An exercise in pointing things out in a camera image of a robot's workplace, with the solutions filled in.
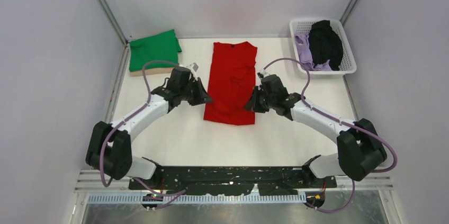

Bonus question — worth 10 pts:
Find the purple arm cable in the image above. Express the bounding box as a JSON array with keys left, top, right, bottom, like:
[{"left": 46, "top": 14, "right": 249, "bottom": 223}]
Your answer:
[
  {"left": 99, "top": 60, "right": 188, "bottom": 211},
  {"left": 263, "top": 57, "right": 399, "bottom": 214}
]

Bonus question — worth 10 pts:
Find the black t-shirt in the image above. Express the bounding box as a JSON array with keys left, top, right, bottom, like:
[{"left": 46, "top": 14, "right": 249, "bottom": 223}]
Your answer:
[{"left": 309, "top": 20, "right": 344, "bottom": 71}]

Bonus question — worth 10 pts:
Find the folded beige t-shirt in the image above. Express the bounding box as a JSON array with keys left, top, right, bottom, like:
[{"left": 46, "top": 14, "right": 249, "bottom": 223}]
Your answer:
[{"left": 129, "top": 67, "right": 174, "bottom": 77}]

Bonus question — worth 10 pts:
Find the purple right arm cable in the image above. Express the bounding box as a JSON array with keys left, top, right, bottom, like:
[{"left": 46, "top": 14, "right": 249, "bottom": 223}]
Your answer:
[{"left": 263, "top": 57, "right": 399, "bottom": 214}]

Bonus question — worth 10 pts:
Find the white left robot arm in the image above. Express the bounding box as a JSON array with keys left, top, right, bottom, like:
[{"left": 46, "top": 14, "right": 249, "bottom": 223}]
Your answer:
[{"left": 85, "top": 63, "right": 212, "bottom": 189}]

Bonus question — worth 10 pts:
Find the white plastic laundry basket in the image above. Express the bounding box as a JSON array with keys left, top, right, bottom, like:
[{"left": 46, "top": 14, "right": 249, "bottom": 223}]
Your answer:
[{"left": 290, "top": 18, "right": 357, "bottom": 76}]

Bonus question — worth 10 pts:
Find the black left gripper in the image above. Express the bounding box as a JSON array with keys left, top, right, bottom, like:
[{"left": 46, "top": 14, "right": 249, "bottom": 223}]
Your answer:
[{"left": 179, "top": 77, "right": 212, "bottom": 106}]

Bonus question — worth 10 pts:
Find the lilac t-shirt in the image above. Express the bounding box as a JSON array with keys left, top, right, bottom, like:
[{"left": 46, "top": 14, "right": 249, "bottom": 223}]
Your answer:
[{"left": 294, "top": 33, "right": 332, "bottom": 71}]

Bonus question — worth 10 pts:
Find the folded green t-shirt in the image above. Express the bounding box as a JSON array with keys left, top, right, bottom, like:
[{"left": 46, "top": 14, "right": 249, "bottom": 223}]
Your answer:
[{"left": 129, "top": 29, "right": 182, "bottom": 72}]

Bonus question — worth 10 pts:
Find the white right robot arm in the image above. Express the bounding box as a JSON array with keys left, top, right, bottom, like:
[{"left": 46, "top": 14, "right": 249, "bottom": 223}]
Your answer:
[{"left": 245, "top": 75, "right": 387, "bottom": 187}]

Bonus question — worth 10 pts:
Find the red t-shirt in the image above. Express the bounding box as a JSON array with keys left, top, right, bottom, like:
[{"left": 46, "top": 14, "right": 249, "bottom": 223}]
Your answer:
[{"left": 203, "top": 41, "right": 257, "bottom": 126}]

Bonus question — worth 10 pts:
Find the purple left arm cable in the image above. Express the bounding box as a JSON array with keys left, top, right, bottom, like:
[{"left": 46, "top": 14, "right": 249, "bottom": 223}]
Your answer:
[{"left": 99, "top": 60, "right": 188, "bottom": 211}]

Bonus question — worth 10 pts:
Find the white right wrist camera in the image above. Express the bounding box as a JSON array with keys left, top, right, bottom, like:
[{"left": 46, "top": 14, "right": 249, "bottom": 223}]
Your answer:
[{"left": 257, "top": 70, "right": 267, "bottom": 79}]

